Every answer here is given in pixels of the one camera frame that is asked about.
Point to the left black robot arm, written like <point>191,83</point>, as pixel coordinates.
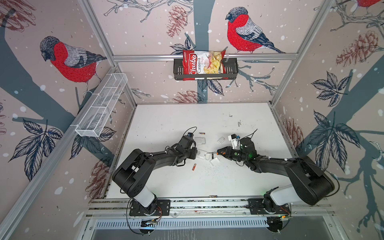
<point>132,175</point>

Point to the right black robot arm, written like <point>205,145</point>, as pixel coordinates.
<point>309,183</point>

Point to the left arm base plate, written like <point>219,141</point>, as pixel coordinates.
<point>157,208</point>

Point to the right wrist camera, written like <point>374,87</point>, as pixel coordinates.
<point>234,139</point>

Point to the white wire mesh shelf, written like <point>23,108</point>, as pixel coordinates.
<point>98,113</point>

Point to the red cassava chips bag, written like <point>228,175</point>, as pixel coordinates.
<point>203,62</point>

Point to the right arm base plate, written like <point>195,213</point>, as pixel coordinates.
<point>266,206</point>

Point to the black wall basket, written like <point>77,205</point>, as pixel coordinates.
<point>230,66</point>

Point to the orange black screwdriver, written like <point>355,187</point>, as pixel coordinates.
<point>213,153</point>

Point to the aluminium frame crossbar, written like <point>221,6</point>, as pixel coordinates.
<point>241,57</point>

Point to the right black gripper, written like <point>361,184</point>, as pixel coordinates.
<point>228,150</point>

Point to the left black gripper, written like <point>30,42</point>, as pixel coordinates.
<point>194,150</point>

